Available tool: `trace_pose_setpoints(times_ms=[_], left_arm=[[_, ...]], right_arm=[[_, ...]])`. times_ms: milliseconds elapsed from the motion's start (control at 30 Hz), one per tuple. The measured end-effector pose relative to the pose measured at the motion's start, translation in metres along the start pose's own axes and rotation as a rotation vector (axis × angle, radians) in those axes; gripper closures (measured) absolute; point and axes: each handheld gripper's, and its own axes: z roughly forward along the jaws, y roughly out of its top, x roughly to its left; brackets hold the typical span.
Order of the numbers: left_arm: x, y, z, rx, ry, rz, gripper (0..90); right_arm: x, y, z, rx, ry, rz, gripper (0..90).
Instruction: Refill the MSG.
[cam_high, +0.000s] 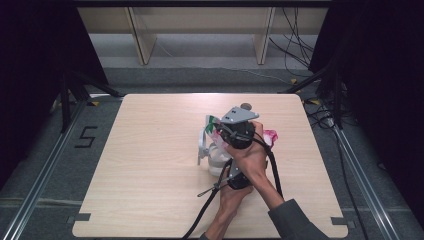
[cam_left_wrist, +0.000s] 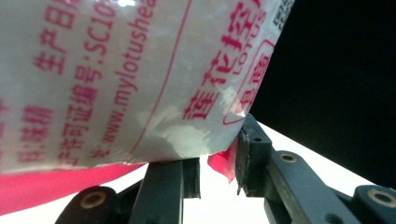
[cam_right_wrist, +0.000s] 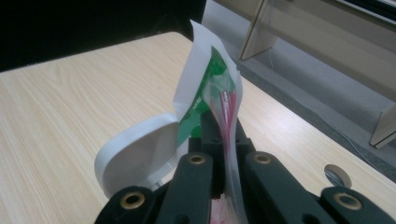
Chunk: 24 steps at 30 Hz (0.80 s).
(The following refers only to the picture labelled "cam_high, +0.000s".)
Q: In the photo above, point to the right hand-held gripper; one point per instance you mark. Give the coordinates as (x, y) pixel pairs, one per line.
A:
(238, 128)

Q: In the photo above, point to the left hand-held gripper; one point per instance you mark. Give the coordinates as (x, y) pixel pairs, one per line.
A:
(238, 180)

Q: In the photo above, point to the pink and white plastic bag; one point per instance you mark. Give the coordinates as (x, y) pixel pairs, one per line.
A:
(271, 136)

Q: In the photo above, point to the person's left hand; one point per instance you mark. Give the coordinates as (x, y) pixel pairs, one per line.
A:
(233, 200)

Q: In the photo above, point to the person's right hand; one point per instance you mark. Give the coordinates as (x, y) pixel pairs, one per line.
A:
(251, 160)

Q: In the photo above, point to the yellow tape piece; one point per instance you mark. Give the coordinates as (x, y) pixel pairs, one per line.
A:
(315, 101)
(294, 81)
(95, 103)

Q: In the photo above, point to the black metal stand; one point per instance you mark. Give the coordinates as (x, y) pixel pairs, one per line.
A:
(328, 86)
(71, 90)

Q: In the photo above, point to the beige wooden shelf unit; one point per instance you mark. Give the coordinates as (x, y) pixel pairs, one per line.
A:
(200, 30)

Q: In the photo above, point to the black tape strip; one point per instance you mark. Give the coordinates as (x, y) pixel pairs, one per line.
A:
(80, 217)
(340, 221)

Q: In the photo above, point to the black curtain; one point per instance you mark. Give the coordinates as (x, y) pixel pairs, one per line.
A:
(383, 83)
(33, 66)

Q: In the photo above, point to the aluminium floor rail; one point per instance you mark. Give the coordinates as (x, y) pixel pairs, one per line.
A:
(363, 180)
(40, 180)

